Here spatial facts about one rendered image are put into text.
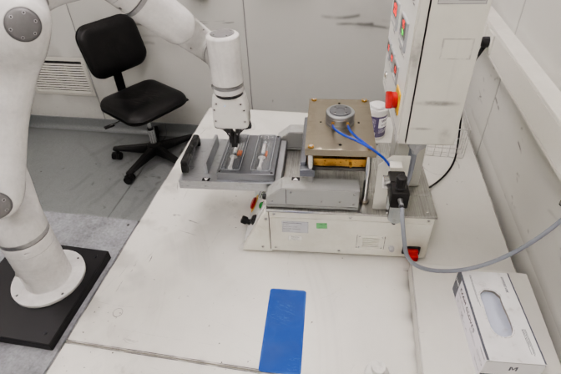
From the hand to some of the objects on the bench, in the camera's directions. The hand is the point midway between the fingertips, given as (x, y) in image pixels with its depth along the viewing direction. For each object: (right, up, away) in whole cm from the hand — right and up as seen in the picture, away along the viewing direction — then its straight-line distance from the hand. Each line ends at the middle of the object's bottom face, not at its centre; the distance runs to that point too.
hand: (235, 138), depth 120 cm
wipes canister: (+53, +5, +52) cm, 75 cm away
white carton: (+63, -47, -24) cm, 82 cm away
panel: (+3, -23, +17) cm, 29 cm away
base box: (+30, -26, +13) cm, 42 cm away
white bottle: (+33, -59, -31) cm, 74 cm away
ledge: (+57, -64, -39) cm, 95 cm away
